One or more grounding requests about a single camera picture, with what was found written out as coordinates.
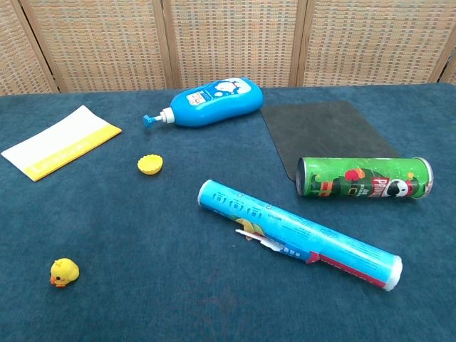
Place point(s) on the yellow rubber duck toy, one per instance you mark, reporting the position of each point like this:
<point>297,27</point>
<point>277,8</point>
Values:
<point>66,270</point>

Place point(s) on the white and yellow box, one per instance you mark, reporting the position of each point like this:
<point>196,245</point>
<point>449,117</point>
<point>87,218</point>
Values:
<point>57,143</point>

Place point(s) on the blue pump lotion bottle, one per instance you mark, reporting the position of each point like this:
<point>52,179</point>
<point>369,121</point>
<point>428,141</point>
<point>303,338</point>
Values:
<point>217,103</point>

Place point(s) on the yellow bottle cap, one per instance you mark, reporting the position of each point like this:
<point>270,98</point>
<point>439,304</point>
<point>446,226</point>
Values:
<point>150,164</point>

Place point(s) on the blue plastic wrap tube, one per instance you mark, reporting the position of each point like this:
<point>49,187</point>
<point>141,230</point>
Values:
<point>299,233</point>

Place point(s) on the blue table cloth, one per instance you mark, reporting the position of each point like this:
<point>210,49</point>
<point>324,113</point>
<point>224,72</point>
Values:
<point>142,231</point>

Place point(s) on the black rubber mat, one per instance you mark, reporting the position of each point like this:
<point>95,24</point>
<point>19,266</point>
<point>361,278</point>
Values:
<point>327,132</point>

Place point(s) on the wicker folding screen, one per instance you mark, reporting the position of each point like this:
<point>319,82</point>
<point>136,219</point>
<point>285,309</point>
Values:
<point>228,42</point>

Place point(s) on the green Pringles can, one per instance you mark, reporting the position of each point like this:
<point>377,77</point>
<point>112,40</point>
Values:
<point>363,178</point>

